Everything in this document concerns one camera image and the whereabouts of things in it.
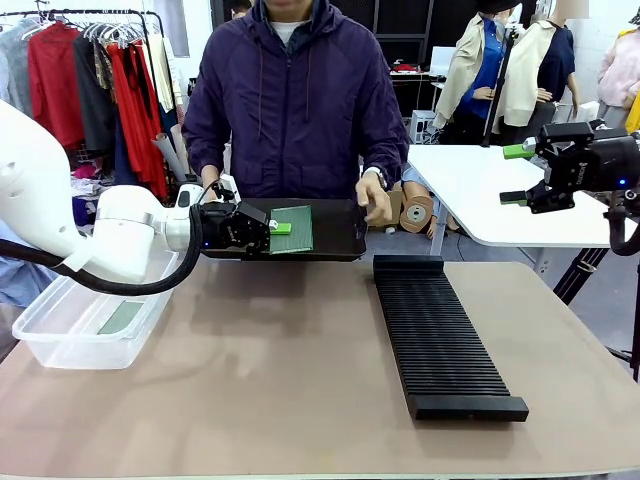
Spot person left hand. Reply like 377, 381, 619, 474
355, 175, 396, 226

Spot white wrist watch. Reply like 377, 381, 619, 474
363, 166, 389, 190

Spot person torso purple jacket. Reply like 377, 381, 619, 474
182, 0, 410, 201

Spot red jacket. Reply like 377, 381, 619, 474
27, 22, 87, 151

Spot grey paper roll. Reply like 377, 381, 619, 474
151, 132, 187, 182

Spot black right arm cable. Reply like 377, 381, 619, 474
602, 188, 640, 257

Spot beige paper roll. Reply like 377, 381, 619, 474
169, 123, 190, 172

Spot red dress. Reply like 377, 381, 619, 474
106, 42, 170, 200

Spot white plastic crate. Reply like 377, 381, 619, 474
409, 109, 444, 146

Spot white background table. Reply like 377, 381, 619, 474
402, 143, 640, 256

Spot black plastic tray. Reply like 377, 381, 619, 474
199, 197, 369, 262

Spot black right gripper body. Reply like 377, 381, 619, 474
542, 122, 640, 194

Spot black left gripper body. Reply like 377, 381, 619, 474
199, 201, 251, 251

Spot black tripod legs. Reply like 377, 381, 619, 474
552, 245, 640, 384

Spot black stand pole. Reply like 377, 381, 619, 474
480, 22, 521, 149

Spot lying mannequin pale blue cloth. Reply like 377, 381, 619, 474
399, 167, 469, 239

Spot small dark green PCB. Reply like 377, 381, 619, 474
97, 299, 145, 336

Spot mannequin beige coat blue shirt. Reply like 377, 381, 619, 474
432, 0, 507, 146

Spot black slotted PCB rack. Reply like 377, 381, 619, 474
372, 254, 530, 422

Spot white board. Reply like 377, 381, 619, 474
429, 46, 457, 75

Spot cream garment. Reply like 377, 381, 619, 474
147, 33, 177, 114

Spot pink cloth pile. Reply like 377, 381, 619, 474
69, 163, 116, 201

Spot person left forearm purple sleeve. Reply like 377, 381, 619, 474
359, 119, 410, 176

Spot black coat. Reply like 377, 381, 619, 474
73, 32, 120, 162

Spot mannequin cream and navy top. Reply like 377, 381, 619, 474
502, 4, 582, 146

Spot large green PCB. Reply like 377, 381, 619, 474
268, 204, 315, 256

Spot grey fuzzy garment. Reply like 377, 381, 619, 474
0, 19, 35, 119

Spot black clothes rack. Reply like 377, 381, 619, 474
0, 7, 184, 176

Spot clear plastic box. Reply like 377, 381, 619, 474
11, 249, 181, 371

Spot mannequin pink jacket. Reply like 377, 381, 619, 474
597, 27, 640, 134

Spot person right forearm purple sleeve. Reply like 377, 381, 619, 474
182, 114, 232, 184

